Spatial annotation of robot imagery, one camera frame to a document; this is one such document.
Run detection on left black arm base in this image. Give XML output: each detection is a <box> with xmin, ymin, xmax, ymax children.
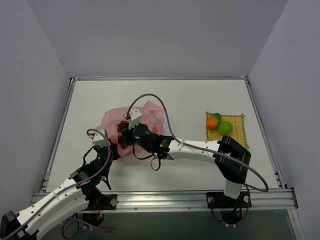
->
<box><xmin>81</xmin><ymin>193</ymin><xmax>118</xmax><ymax>227</ymax></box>

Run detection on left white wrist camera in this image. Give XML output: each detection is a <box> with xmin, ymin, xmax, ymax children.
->
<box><xmin>89</xmin><ymin>129</ymin><xmax>108</xmax><ymax>146</ymax></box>

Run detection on aluminium front rail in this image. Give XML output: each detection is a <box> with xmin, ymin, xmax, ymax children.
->
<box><xmin>30</xmin><ymin>189</ymin><xmax>298</xmax><ymax>213</ymax></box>

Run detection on orange fake fruit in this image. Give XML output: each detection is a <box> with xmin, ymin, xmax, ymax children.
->
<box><xmin>206</xmin><ymin>112</ymin><xmax>222</xmax><ymax>130</ymax></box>

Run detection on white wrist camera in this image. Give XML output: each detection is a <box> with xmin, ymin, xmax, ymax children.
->
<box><xmin>89</xmin><ymin>129</ymin><xmax>108</xmax><ymax>146</ymax></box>
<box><xmin>124</xmin><ymin>107</ymin><xmax>142</xmax><ymax>130</ymax></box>

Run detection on green fake fruit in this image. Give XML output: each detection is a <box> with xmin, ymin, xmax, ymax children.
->
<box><xmin>217</xmin><ymin>121</ymin><xmax>233</xmax><ymax>136</ymax></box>

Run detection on pink plastic bag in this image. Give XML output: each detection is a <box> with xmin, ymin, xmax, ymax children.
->
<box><xmin>91</xmin><ymin>100</ymin><xmax>166</xmax><ymax>158</ymax></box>

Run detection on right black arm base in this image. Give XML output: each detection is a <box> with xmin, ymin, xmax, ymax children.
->
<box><xmin>206</xmin><ymin>191</ymin><xmax>252</xmax><ymax>228</ymax></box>

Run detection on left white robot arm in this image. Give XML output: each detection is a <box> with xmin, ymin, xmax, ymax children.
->
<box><xmin>0</xmin><ymin>143</ymin><xmax>120</xmax><ymax>240</ymax></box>

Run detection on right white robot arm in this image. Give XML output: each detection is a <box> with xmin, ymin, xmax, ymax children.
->
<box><xmin>120</xmin><ymin>121</ymin><xmax>252</xmax><ymax>207</ymax></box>

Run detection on dark red fake grapes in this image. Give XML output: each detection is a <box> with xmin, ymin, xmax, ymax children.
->
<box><xmin>117</xmin><ymin>120</ymin><xmax>129</xmax><ymax>149</ymax></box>

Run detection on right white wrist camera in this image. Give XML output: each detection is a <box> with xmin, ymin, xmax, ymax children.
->
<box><xmin>124</xmin><ymin>107</ymin><xmax>142</xmax><ymax>130</ymax></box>

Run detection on yellow bamboo mat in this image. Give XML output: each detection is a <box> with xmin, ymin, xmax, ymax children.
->
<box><xmin>206</xmin><ymin>111</ymin><xmax>250</xmax><ymax>149</ymax></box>

